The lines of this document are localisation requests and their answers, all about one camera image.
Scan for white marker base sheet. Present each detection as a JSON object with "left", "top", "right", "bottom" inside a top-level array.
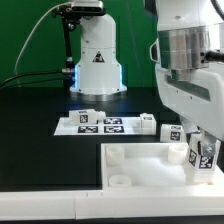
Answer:
[{"left": 54, "top": 117, "right": 148, "bottom": 136}]

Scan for silver camera on stand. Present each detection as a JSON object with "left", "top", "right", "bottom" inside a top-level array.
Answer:
[{"left": 71, "top": 0, "right": 104, "bottom": 13}]

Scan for white camera cable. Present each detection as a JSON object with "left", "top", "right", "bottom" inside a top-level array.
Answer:
[{"left": 13, "top": 1, "right": 73, "bottom": 76}]

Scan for white L-shaped obstacle fence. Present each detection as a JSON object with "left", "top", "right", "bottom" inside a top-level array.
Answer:
[{"left": 0, "top": 164, "right": 224, "bottom": 221}]

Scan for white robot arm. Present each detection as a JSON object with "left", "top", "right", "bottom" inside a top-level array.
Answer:
[{"left": 71, "top": 0, "right": 224, "bottom": 155}]

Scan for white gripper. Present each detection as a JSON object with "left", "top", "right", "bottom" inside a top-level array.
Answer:
[{"left": 150, "top": 41, "right": 224, "bottom": 156}]

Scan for black cables at base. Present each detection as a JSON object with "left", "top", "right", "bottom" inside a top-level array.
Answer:
[{"left": 0, "top": 68, "right": 74, "bottom": 89}]

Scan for white square tabletop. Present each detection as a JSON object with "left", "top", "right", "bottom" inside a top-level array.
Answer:
[{"left": 101, "top": 143, "right": 224, "bottom": 192}]

